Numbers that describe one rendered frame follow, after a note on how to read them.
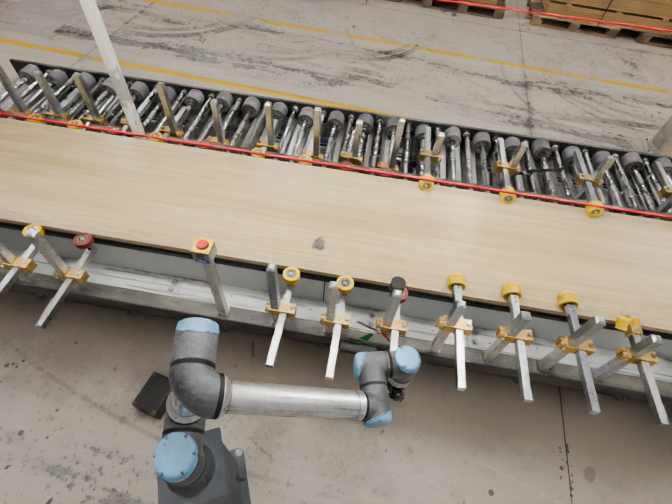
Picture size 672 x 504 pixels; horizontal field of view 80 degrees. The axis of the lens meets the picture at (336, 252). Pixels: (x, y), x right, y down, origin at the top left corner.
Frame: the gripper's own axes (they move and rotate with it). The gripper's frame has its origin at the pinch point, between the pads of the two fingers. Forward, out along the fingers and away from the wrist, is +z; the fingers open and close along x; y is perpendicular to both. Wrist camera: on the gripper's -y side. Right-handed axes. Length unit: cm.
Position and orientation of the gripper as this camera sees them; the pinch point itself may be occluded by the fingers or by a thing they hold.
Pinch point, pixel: (389, 390)
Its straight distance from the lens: 172.3
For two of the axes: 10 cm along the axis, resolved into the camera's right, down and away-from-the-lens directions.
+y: -1.6, 7.6, -6.2
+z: -0.8, 6.2, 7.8
